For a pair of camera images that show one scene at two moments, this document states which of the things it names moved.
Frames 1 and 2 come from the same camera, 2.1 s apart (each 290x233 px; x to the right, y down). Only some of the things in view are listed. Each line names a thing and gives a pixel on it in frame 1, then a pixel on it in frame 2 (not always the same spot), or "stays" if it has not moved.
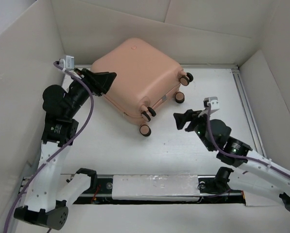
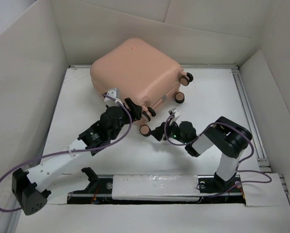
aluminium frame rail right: [237, 75] stays
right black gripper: [190, 115] to [158, 132]
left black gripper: [99, 82] to [133, 110]
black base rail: [209, 194] stays
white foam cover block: [156, 187] stays
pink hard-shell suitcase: [145, 77] stays
